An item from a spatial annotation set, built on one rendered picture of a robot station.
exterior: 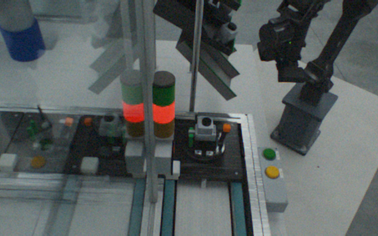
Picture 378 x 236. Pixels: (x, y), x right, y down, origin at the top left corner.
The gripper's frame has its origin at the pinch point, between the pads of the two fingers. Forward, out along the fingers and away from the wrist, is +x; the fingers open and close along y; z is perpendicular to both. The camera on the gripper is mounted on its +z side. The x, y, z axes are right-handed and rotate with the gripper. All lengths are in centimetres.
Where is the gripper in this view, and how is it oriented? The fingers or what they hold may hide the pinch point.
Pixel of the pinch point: (282, 72)
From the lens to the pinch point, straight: 101.2
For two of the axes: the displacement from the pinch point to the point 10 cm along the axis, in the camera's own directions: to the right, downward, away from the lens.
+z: -10.0, -0.5, -0.2
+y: -0.2, 7.3, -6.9
